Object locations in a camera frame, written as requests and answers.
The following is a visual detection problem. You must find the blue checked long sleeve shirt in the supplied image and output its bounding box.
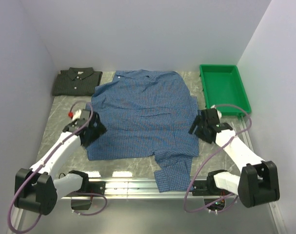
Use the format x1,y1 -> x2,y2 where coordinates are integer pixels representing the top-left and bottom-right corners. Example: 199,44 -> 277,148
86,70 -> 199,192

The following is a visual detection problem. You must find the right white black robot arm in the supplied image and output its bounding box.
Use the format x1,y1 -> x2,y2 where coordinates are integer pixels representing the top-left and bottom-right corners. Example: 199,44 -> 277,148
189,108 -> 280,208

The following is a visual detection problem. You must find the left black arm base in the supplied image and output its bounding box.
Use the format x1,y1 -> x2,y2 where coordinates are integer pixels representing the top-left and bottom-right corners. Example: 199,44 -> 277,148
63,181 -> 108,216

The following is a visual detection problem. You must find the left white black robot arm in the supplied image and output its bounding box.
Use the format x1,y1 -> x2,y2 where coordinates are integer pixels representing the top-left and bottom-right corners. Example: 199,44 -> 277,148
13,109 -> 107,215

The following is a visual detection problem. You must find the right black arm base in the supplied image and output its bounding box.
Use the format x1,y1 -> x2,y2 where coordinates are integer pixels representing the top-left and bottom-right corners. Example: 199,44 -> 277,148
192,170 -> 231,213

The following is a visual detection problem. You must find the green plastic tray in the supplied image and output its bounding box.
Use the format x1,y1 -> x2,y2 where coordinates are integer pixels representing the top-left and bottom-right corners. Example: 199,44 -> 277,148
199,64 -> 252,114

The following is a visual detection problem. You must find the dark green folded shirt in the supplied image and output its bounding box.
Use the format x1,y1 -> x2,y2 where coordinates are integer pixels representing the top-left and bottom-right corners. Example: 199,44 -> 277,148
52,67 -> 103,97

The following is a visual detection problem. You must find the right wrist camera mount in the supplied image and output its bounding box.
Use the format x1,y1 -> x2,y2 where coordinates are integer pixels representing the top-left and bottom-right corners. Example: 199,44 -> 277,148
211,105 -> 222,119

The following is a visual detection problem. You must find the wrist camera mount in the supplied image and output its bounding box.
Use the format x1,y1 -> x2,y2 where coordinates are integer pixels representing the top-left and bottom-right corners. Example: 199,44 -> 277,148
68,109 -> 90,120
211,105 -> 222,119

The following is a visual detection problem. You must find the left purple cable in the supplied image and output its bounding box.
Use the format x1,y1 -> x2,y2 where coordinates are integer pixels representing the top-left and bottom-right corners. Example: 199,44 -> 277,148
6,101 -> 108,233

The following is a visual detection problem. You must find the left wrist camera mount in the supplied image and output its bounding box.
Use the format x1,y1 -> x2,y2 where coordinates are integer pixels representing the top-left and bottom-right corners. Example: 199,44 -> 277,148
68,109 -> 90,120

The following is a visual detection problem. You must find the aluminium mounting rail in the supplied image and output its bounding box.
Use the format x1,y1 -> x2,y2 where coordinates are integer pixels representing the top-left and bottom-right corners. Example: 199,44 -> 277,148
18,177 -> 276,200

